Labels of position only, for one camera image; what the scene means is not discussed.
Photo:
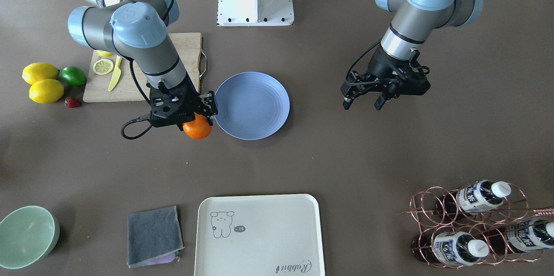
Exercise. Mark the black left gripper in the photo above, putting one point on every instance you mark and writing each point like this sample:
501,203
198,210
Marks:
381,66

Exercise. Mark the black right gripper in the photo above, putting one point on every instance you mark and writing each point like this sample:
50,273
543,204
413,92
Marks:
209,104

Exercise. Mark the orange fruit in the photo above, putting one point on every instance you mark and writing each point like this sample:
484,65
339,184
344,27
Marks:
198,128

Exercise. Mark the blue plate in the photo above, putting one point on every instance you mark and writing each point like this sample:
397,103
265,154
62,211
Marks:
251,105

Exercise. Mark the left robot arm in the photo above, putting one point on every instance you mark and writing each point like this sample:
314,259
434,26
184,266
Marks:
414,20

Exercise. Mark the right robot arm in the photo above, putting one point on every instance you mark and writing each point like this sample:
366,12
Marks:
137,31

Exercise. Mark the wooden cutting board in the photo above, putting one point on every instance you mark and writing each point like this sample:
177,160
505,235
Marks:
188,46

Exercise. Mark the yellow plastic knife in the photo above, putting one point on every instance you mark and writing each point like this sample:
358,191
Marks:
116,74

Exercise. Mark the lemon slice lower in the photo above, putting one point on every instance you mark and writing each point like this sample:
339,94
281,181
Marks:
103,66

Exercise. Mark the lemon slice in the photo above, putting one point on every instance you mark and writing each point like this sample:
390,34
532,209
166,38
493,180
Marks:
104,53
103,66

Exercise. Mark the lemon slice upper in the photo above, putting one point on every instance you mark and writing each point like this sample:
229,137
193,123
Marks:
104,53

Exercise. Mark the grey folded cloth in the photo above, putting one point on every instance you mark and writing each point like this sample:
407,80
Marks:
153,237

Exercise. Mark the red strawberry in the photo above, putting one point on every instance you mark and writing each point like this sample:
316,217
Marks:
72,102

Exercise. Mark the green lime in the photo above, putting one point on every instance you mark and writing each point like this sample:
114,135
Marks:
73,76

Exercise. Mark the cream serving tray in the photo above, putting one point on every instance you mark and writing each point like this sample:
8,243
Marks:
263,235

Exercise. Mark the yellow lemon near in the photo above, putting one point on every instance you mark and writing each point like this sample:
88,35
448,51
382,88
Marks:
46,91

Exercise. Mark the yellow lemon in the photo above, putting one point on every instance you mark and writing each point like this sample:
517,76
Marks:
39,71
46,91

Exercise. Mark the dark sauce bottle one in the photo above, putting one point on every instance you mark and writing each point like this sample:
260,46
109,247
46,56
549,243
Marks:
481,196

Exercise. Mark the yellow lemon far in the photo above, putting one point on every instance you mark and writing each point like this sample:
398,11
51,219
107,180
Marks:
39,71

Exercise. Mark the dark sauce bottle two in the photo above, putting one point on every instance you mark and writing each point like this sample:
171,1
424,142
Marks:
449,249

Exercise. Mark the mint green bowl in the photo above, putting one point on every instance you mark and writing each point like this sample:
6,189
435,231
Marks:
27,235

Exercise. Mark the dark sauce bottle three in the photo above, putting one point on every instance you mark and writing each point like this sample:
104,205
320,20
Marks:
525,236

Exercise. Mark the copper wire bottle rack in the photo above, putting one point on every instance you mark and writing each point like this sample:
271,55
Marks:
514,209

